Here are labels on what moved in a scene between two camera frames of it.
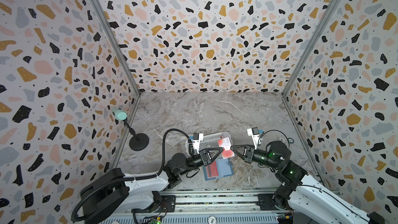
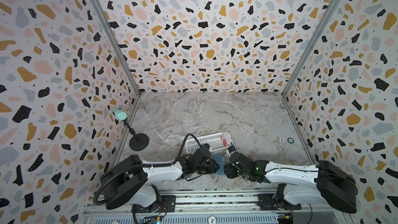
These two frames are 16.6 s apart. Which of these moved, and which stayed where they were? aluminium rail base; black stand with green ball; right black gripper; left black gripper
Moved: left black gripper; right black gripper
Stayed: aluminium rail base; black stand with green ball
